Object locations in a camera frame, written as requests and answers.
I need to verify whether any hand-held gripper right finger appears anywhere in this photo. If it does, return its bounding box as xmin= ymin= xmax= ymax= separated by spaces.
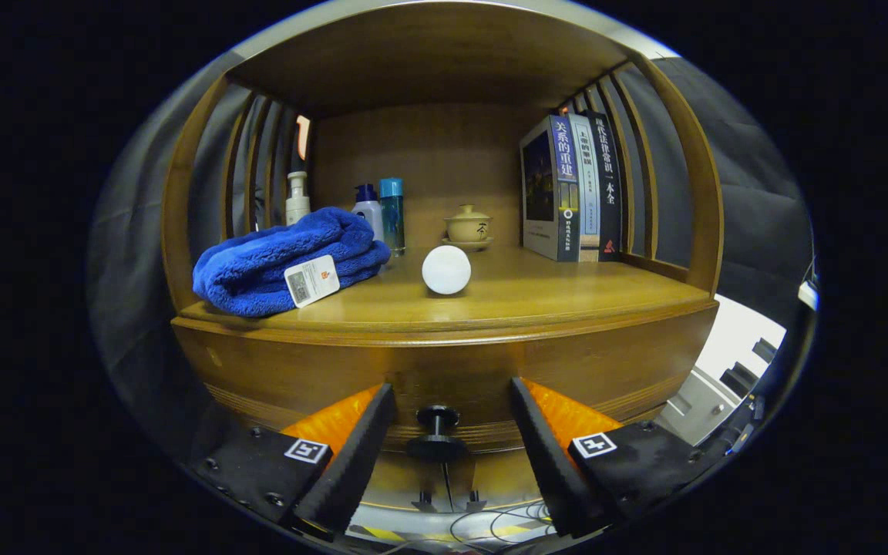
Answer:
xmin=509 ymin=376 xmax=726 ymax=539

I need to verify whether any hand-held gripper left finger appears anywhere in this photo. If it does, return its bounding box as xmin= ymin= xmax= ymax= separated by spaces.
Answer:
xmin=191 ymin=383 xmax=399 ymax=540

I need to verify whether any wooden drawer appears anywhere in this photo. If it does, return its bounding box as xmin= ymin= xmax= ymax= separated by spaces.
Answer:
xmin=173 ymin=301 xmax=720 ymax=463

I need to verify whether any white cleanser tube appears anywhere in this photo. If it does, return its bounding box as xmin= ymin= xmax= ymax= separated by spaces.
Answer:
xmin=421 ymin=244 xmax=473 ymax=295

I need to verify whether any wooden countertop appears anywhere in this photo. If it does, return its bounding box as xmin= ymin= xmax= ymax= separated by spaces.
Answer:
xmin=173 ymin=245 xmax=720 ymax=348

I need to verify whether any wooden cabinet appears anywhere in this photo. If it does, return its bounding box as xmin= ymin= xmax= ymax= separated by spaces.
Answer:
xmin=160 ymin=0 xmax=725 ymax=513

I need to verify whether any white table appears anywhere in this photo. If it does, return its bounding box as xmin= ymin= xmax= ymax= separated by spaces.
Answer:
xmin=656 ymin=293 xmax=788 ymax=448

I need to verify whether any blue towel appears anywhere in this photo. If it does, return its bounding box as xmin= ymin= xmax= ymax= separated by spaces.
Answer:
xmin=192 ymin=207 xmax=392 ymax=318

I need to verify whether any white bottle blue cap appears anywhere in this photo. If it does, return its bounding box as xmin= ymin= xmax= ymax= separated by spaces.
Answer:
xmin=351 ymin=183 xmax=385 ymax=241

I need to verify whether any teal clear bottle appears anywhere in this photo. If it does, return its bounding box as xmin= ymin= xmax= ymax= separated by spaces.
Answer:
xmin=379 ymin=177 xmax=406 ymax=257

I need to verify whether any beige lidded teacup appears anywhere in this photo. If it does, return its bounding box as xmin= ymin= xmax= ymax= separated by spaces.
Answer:
xmin=442 ymin=204 xmax=494 ymax=252

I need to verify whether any white pump bottle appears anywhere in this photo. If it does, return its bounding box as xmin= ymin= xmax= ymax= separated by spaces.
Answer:
xmin=285 ymin=170 xmax=311 ymax=226

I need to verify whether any pale spine book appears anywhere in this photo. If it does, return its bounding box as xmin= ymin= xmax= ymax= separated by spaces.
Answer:
xmin=570 ymin=113 xmax=603 ymax=263

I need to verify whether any blue spine book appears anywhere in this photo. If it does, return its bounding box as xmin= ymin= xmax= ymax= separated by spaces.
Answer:
xmin=520 ymin=116 xmax=582 ymax=263

